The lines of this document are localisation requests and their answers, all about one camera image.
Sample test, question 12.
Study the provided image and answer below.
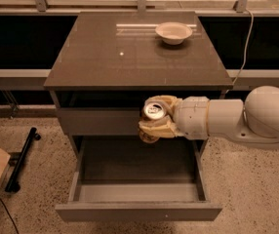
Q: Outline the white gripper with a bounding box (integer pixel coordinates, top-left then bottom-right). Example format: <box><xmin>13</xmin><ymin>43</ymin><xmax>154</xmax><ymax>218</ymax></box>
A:
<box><xmin>139</xmin><ymin>96</ymin><xmax>210</xmax><ymax>140</ymax></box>

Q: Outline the orange soda can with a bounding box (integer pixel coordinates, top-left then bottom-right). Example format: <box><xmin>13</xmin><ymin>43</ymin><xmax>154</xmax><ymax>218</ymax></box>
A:
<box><xmin>139</xmin><ymin>102</ymin><xmax>166</xmax><ymax>144</ymax></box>

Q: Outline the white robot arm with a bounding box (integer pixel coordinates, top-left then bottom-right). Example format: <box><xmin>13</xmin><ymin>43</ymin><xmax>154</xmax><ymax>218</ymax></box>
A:
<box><xmin>139</xmin><ymin>86</ymin><xmax>279</xmax><ymax>149</ymax></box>

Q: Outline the grey drawer cabinet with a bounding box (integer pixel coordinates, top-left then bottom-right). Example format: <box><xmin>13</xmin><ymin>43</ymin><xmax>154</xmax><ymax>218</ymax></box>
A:
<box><xmin>44</xmin><ymin>11</ymin><xmax>232</xmax><ymax>151</ymax></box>

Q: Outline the open grey middle drawer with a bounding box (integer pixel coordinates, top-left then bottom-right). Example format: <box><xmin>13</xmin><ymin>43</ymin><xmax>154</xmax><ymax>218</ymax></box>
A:
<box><xmin>56</xmin><ymin>136</ymin><xmax>222</xmax><ymax>221</ymax></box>

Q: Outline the closed grey top drawer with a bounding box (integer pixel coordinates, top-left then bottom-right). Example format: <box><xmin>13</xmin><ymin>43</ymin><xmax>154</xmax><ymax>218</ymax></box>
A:
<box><xmin>55</xmin><ymin>106</ymin><xmax>223</xmax><ymax>137</ymax></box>

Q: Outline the white bowl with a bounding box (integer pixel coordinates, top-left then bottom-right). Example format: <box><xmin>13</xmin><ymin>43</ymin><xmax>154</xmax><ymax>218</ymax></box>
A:
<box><xmin>155</xmin><ymin>22</ymin><xmax>192</xmax><ymax>45</ymax></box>

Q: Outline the black bar on floor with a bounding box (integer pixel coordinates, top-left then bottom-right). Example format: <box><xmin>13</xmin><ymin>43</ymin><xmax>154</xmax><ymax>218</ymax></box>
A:
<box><xmin>5</xmin><ymin>127</ymin><xmax>41</xmax><ymax>193</ymax></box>

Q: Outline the white cable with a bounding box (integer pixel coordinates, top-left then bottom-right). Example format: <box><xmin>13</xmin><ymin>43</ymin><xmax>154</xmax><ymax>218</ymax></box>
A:
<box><xmin>225</xmin><ymin>9</ymin><xmax>255</xmax><ymax>95</ymax></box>

